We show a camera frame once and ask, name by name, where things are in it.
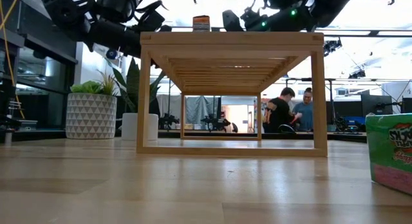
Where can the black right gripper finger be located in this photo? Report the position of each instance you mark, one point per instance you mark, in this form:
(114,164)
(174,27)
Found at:
(232,22)

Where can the orange Mini Wheats cereal box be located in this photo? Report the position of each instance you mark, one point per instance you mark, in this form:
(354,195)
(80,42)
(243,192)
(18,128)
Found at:
(201,24)

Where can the green snack packet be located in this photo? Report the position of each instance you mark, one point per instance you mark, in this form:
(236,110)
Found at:
(389,153)

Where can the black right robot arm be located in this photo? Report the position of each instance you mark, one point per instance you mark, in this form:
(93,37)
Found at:
(331,5)

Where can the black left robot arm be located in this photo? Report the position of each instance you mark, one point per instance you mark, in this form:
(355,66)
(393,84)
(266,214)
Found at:
(109,31)

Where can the black background robot arm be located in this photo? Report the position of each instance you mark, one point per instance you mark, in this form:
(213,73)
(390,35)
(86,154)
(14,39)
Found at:
(215,122)
(169,121)

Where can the wooden slatted shelf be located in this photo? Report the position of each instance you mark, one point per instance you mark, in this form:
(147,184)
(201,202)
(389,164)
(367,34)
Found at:
(225,40)

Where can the black studio light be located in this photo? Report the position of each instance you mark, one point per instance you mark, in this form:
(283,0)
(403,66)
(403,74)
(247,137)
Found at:
(357,74)
(331,47)

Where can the grey curtain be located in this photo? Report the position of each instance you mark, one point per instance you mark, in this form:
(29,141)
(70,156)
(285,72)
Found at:
(199,108)

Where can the person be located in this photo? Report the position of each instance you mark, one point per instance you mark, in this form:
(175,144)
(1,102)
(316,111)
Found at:
(278,114)
(305,116)

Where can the teal plant in white pot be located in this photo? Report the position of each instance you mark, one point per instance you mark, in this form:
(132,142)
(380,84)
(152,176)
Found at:
(128,127)

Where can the black equipment rack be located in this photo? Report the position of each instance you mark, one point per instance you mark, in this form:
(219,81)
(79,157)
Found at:
(48,50)

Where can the green plant in patterned pot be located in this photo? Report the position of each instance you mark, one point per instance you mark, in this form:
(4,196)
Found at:
(91,117)

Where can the black monitor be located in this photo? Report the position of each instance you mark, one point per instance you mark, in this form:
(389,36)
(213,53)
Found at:
(376,105)

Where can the black aluminium rig frame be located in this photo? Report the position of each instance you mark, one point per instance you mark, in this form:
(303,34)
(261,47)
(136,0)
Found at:
(289,135)

